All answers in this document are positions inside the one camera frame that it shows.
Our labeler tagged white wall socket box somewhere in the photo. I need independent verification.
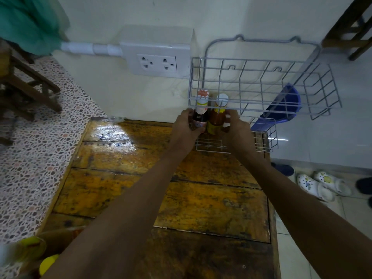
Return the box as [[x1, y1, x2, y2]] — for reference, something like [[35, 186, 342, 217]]
[[119, 25, 195, 79]]

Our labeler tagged white conduit pipe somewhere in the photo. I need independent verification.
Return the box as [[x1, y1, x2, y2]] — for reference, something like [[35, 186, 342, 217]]
[[60, 42, 124, 57]]

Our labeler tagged dark shoe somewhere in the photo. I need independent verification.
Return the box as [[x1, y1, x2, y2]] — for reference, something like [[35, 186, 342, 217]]
[[271, 162, 295, 177], [356, 177, 372, 195]]

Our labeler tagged grey wire rack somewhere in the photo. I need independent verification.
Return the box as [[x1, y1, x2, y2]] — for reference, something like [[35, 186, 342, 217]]
[[188, 34, 343, 154]]

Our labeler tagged orange sauce bottle white cap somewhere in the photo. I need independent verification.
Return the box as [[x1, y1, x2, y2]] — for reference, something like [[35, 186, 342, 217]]
[[206, 93, 231, 135]]

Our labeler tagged white patterned clog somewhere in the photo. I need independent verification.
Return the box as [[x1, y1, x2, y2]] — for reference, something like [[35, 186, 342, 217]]
[[313, 170, 353, 197], [297, 173, 335, 202]]

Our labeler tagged blue plastic bucket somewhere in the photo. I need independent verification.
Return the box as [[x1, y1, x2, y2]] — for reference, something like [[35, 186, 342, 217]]
[[250, 83, 302, 133]]

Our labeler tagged dark sauce bottle red cap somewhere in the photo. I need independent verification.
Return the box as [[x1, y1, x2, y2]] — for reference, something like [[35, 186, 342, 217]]
[[190, 89, 210, 132]]

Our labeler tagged wooden chair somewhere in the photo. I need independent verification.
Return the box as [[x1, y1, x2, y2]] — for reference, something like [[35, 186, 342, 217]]
[[0, 38, 63, 146]]

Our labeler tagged person's right hand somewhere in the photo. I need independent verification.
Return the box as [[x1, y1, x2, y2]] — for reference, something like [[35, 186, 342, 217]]
[[223, 110, 263, 163]]

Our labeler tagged person's right forearm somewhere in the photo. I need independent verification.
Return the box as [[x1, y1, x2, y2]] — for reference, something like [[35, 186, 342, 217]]
[[240, 155, 372, 279]]

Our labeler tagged person's left hand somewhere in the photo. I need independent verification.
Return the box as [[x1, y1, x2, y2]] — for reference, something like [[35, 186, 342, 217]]
[[169, 108, 206, 156]]

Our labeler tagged dark wooden furniture frame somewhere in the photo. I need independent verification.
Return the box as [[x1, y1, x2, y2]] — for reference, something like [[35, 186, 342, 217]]
[[321, 0, 372, 61]]

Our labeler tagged person's left forearm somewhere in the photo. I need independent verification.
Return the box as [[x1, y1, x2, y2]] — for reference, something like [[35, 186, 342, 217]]
[[41, 149, 189, 279]]

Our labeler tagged green cloth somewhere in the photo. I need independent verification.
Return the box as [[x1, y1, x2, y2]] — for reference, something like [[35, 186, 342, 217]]
[[0, 0, 70, 56]]

